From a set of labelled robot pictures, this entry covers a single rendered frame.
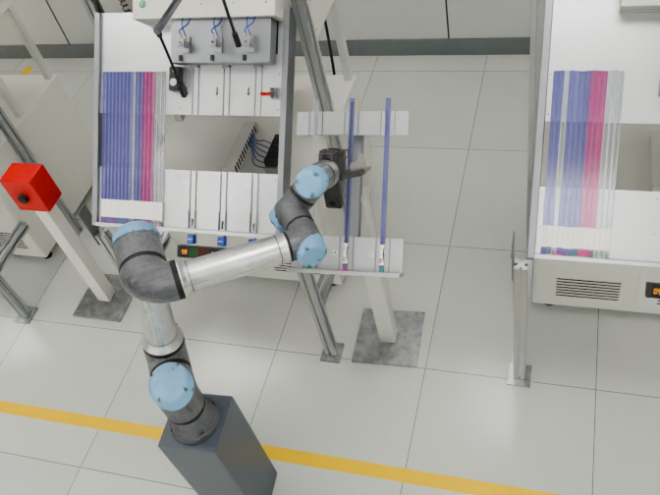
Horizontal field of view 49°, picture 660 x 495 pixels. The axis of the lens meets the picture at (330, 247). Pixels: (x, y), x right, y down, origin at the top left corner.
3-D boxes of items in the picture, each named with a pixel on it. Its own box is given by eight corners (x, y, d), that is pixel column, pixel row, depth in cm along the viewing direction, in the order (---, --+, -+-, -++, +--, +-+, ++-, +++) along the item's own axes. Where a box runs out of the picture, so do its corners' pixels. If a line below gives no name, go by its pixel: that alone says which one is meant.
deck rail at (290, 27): (288, 238, 234) (281, 239, 228) (282, 237, 235) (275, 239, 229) (297, 11, 227) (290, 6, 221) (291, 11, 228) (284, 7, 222)
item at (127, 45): (287, 118, 231) (280, 116, 226) (108, 114, 251) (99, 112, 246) (291, 11, 227) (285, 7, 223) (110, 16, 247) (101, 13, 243)
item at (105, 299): (120, 322, 314) (30, 196, 256) (73, 316, 321) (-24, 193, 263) (142, 278, 328) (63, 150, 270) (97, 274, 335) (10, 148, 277)
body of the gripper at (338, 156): (351, 147, 199) (339, 154, 188) (352, 179, 202) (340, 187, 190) (324, 147, 201) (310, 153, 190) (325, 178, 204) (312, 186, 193)
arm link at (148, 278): (120, 297, 160) (328, 235, 170) (113, 262, 168) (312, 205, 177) (134, 328, 169) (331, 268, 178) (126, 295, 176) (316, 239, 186)
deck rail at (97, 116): (107, 224, 255) (96, 225, 249) (102, 224, 255) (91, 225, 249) (110, 16, 248) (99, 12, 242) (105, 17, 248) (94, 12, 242)
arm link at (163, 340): (154, 394, 206) (113, 261, 167) (144, 354, 216) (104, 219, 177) (195, 382, 209) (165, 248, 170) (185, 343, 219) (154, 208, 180)
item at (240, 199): (279, 234, 232) (275, 235, 229) (102, 221, 252) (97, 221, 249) (281, 174, 230) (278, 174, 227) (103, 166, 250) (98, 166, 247)
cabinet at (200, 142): (344, 294, 301) (313, 189, 254) (193, 280, 322) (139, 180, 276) (377, 183, 339) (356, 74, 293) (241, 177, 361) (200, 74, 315)
